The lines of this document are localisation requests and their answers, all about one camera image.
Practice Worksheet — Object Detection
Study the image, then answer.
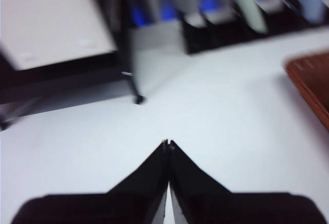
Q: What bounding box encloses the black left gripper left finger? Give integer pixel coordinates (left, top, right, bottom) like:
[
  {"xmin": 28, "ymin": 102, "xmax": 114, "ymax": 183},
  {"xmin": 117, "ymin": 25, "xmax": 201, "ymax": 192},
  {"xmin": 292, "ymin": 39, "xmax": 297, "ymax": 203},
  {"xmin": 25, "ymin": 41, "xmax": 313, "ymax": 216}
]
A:
[{"xmin": 11, "ymin": 139, "xmax": 169, "ymax": 224}]

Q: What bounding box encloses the black dish rack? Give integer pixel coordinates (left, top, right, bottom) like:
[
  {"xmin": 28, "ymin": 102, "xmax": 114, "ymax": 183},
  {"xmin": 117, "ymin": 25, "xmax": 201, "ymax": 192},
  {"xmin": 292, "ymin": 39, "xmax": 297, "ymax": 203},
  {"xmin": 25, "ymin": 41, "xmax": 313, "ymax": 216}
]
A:
[{"xmin": 176, "ymin": 0, "xmax": 329, "ymax": 55}]

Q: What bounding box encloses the brown wicker basket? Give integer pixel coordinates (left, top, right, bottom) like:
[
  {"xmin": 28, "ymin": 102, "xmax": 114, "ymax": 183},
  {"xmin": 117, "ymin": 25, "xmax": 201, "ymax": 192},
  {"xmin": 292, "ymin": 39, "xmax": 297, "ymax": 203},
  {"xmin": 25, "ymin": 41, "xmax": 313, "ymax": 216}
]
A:
[{"xmin": 283, "ymin": 50, "xmax": 329, "ymax": 133}]

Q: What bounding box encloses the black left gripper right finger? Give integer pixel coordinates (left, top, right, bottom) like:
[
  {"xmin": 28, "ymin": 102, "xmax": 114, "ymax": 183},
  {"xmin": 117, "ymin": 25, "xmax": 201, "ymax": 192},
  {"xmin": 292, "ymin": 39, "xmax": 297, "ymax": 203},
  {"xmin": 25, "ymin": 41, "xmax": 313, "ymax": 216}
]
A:
[{"xmin": 168, "ymin": 139, "xmax": 325, "ymax": 224}]

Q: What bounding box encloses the pale green plate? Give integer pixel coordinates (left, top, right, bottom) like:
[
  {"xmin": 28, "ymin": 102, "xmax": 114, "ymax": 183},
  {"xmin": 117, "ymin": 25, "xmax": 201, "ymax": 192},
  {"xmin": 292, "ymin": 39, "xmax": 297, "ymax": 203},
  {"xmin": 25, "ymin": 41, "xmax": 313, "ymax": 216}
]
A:
[{"xmin": 225, "ymin": 0, "xmax": 269, "ymax": 34}]

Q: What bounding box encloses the black metal shelf frame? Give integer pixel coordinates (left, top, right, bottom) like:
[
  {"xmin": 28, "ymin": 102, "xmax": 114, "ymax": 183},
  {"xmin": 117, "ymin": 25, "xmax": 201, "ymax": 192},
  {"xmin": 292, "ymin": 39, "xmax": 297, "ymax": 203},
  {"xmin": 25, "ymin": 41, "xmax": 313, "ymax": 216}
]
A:
[{"xmin": 0, "ymin": 0, "xmax": 145, "ymax": 133}]

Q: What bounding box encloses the cream toaster oven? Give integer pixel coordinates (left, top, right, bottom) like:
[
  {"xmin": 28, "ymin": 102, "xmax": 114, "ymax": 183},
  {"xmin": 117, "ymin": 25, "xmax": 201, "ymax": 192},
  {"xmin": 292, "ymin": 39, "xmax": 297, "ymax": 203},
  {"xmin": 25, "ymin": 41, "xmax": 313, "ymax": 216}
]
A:
[{"xmin": 0, "ymin": 0, "xmax": 118, "ymax": 71}]

